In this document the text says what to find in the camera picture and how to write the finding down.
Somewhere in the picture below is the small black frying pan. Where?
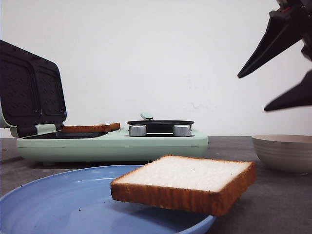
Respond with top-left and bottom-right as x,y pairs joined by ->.
127,112 -> 195,133

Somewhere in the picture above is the breakfast maker hinged lid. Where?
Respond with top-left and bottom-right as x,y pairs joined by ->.
0,40 -> 67,137

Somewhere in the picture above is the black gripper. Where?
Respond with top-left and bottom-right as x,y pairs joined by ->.
237,0 -> 312,112

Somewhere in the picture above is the blue round plate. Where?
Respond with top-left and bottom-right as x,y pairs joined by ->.
0,165 -> 215,234

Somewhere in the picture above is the white bread slice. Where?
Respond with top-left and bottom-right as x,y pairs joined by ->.
110,155 -> 256,216
61,122 -> 120,133

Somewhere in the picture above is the mint green breakfast maker base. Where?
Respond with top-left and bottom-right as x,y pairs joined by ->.
17,129 -> 208,163

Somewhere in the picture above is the beige ribbed bowl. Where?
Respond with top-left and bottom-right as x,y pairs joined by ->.
252,135 -> 312,174

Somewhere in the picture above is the right silver control knob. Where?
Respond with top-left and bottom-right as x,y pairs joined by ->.
173,125 -> 191,137

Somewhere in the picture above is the left silver control knob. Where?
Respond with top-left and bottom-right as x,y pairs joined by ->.
129,124 -> 147,137

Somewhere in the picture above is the silver control knob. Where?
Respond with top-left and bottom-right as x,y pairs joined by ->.
173,125 -> 191,137
129,124 -> 147,137

